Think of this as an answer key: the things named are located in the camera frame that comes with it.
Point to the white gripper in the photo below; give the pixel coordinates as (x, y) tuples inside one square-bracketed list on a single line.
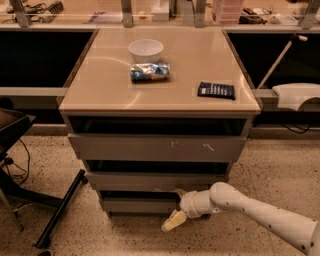
[(188, 204)]

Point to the grey bottom drawer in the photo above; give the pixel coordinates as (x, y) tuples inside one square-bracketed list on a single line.
[(131, 206)]

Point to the grey drawer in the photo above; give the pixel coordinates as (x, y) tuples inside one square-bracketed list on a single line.
[(152, 182), (131, 206), (167, 148)]

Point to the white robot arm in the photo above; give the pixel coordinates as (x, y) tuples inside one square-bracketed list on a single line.
[(300, 232)]

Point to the grey middle drawer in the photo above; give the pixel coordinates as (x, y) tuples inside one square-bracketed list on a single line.
[(152, 182)]

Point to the grey drawer cabinet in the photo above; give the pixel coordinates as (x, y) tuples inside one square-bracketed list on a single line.
[(102, 98)]

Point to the grey top drawer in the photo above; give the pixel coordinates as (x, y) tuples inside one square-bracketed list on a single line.
[(167, 148)]

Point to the blue white snack bag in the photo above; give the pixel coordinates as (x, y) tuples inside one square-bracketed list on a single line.
[(149, 72)]

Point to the white bowl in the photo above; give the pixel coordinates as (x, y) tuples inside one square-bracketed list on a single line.
[(146, 50)]

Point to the white box on shelf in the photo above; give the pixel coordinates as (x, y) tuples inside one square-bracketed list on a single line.
[(160, 10)]

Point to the pink plastic container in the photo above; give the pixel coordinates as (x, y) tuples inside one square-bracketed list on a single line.
[(226, 11)]

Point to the black brush tool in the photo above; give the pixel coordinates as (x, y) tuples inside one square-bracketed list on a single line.
[(49, 14)]

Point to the white dustpan with handle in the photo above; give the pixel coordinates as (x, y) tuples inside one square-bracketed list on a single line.
[(291, 95)]

